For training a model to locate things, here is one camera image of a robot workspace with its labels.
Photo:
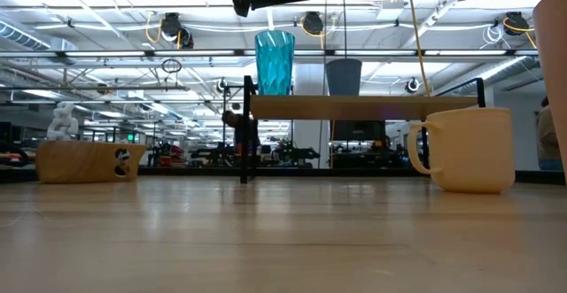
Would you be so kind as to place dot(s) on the person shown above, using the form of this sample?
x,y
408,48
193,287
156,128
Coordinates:
x,y
547,138
235,125

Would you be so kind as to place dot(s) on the small black ceiling reel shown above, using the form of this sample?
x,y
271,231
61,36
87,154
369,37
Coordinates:
x,y
221,85
413,85

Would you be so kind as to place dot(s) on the black background robot arm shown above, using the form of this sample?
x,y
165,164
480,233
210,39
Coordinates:
x,y
297,153

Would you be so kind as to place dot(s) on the tall peach plastic cup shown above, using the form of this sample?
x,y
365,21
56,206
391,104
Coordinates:
x,y
556,63

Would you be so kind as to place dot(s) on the wooden shelf with black frame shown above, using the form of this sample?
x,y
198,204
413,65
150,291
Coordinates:
x,y
354,108

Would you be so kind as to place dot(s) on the blue faceted plastic tumbler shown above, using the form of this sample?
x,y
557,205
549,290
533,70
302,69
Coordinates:
x,y
274,63

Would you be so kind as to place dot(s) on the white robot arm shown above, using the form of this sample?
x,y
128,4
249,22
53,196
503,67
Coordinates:
x,y
62,122

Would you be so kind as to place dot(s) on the grey-blue ribbed cup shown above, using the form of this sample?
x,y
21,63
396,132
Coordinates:
x,y
343,77

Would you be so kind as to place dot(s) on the black monitor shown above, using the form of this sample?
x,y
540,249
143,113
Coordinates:
x,y
359,131

